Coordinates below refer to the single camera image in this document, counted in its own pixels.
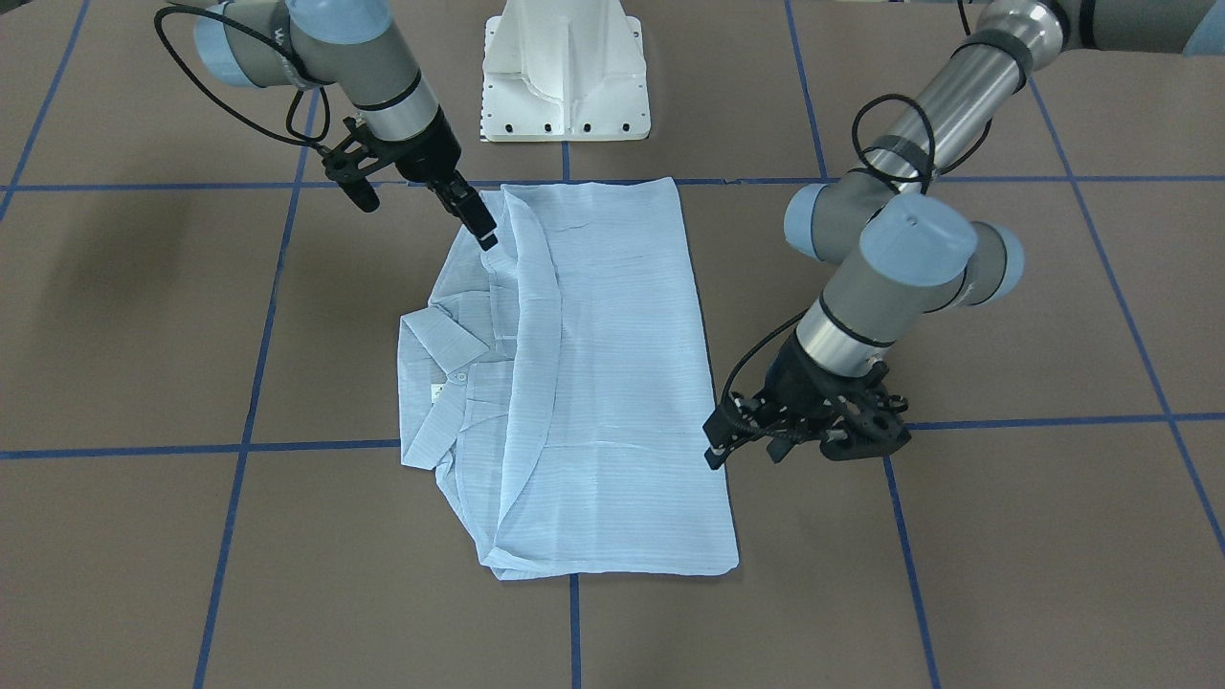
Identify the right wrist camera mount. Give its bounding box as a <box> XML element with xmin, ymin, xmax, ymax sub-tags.
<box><xmin>320</xmin><ymin>116</ymin><xmax>380</xmax><ymax>213</ymax></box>

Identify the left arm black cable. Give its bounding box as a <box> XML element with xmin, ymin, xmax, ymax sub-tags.
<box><xmin>720</xmin><ymin>94</ymin><xmax>987</xmax><ymax>412</ymax></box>

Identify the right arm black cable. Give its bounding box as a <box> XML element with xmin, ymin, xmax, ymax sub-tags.
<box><xmin>153</xmin><ymin>2</ymin><xmax>336</xmax><ymax>150</ymax></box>

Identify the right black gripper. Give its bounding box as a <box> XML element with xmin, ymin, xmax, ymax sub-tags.
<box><xmin>393</xmin><ymin>105</ymin><xmax>499</xmax><ymax>253</ymax></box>

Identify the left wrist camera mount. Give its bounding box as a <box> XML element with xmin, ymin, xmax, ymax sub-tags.
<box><xmin>820</xmin><ymin>362</ymin><xmax>913</xmax><ymax>461</ymax></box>

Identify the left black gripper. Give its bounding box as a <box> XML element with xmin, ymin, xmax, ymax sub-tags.
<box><xmin>703</xmin><ymin>335</ymin><xmax>889</xmax><ymax>471</ymax></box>

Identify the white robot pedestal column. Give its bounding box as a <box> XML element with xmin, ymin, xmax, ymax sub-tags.
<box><xmin>479</xmin><ymin>1</ymin><xmax>652</xmax><ymax>143</ymax></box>

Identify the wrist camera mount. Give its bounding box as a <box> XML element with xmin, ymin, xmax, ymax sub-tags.
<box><xmin>820</xmin><ymin>362</ymin><xmax>913</xmax><ymax>461</ymax></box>
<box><xmin>320</xmin><ymin>116</ymin><xmax>380</xmax><ymax>213</ymax></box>

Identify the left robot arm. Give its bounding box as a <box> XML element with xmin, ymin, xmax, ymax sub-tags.
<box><xmin>703</xmin><ymin>1</ymin><xmax>1223</xmax><ymax>470</ymax></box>

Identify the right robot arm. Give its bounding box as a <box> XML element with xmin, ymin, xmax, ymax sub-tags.
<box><xmin>194</xmin><ymin>1</ymin><xmax>496</xmax><ymax>250</ymax></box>

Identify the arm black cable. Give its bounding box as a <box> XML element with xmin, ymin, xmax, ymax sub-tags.
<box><xmin>153</xmin><ymin>2</ymin><xmax>336</xmax><ymax>150</ymax></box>
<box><xmin>720</xmin><ymin>94</ymin><xmax>987</xmax><ymax>412</ymax></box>

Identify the light blue button shirt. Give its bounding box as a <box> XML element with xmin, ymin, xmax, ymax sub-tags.
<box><xmin>397</xmin><ymin>178</ymin><xmax>739</xmax><ymax>581</ymax></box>

